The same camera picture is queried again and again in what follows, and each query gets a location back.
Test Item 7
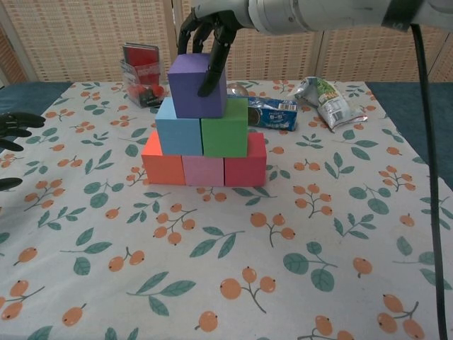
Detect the floral print tablecloth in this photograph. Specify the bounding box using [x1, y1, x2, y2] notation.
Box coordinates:
[0, 80, 453, 340]

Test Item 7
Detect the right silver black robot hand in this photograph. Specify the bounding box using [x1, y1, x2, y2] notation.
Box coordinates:
[178, 0, 253, 97]

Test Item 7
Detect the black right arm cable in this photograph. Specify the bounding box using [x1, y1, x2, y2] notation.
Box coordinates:
[410, 23, 446, 340]

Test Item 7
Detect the crumpled white green snack bag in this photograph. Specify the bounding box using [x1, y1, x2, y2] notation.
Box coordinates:
[289, 76, 369, 133]

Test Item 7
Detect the blue cookie box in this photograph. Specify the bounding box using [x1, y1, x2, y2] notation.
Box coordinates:
[246, 96, 299, 132]

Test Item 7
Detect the bamboo folding screen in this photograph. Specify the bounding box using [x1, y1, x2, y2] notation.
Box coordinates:
[0, 0, 453, 86]

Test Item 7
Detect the light blue foam cube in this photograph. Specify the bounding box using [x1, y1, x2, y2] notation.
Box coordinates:
[154, 97, 205, 156]

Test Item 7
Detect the green foam cube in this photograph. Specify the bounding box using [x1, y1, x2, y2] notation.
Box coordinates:
[200, 97, 248, 158]

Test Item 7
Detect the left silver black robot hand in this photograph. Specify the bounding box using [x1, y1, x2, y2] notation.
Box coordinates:
[0, 112, 46, 192]

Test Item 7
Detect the clear box with red contents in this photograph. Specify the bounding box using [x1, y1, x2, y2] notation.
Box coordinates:
[120, 42, 168, 108]

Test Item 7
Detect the orange foam cube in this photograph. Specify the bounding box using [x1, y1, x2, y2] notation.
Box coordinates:
[141, 130, 187, 186]

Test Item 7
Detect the red foam cube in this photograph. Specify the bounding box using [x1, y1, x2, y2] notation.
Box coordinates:
[222, 132, 268, 188]

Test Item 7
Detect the pink foam cube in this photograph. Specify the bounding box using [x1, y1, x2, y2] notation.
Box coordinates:
[181, 154, 226, 187]

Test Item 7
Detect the purple foam cube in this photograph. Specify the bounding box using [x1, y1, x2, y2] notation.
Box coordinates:
[167, 52, 227, 120]

